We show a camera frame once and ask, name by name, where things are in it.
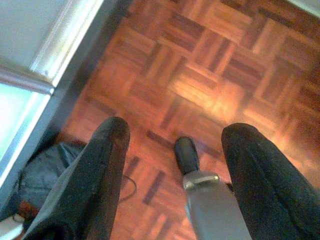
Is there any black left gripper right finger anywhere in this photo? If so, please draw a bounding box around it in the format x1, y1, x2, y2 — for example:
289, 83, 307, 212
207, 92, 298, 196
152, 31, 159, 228
221, 122, 320, 240

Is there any white plastic object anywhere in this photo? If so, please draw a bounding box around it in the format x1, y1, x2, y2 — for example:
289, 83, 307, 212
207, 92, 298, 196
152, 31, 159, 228
0, 214, 25, 240

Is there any metal window rail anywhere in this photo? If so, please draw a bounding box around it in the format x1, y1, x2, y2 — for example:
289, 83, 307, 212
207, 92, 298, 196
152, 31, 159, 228
0, 63, 55, 96

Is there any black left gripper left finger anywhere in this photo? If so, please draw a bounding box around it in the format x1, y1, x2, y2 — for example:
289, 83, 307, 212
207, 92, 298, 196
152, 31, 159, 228
22, 116, 131, 240

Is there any grey fabric bag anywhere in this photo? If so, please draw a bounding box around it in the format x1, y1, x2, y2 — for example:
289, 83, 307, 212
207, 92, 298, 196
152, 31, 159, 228
12, 141, 87, 218

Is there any thin black floor cable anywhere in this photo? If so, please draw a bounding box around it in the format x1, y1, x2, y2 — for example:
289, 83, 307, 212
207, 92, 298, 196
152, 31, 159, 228
119, 174, 138, 202

